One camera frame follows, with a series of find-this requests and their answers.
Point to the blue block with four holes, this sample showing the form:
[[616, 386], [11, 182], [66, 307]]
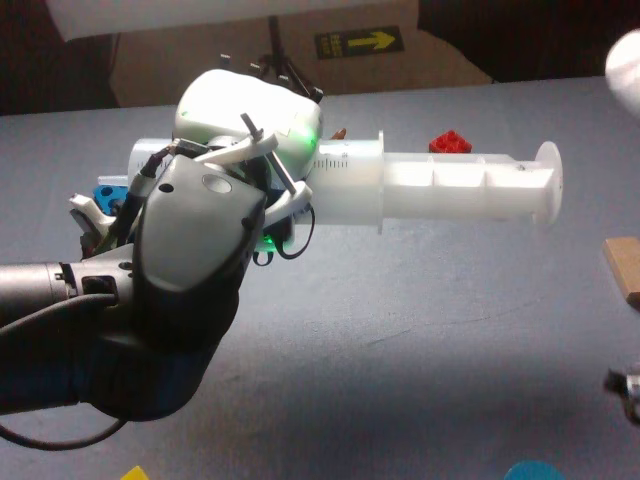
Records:
[[107, 197]]

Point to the large clear plastic syringe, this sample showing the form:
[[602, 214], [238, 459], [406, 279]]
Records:
[[450, 190]]

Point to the orange toy carrot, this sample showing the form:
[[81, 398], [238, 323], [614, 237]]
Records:
[[340, 134]]

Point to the red and green toy brick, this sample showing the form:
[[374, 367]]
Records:
[[450, 142]]

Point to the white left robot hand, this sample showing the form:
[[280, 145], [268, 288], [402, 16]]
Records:
[[225, 100]]

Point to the yellow block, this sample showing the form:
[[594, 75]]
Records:
[[136, 473]]

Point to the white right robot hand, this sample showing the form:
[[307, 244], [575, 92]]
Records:
[[627, 70]]

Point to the blue round disc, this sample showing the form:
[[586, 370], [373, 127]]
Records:
[[535, 472]]

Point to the black sign with yellow arrow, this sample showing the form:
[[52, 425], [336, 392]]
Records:
[[360, 42]]

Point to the brown cardboard block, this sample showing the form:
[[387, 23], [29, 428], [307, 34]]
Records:
[[625, 270]]

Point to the black tripod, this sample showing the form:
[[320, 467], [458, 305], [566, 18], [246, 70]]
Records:
[[274, 40]]

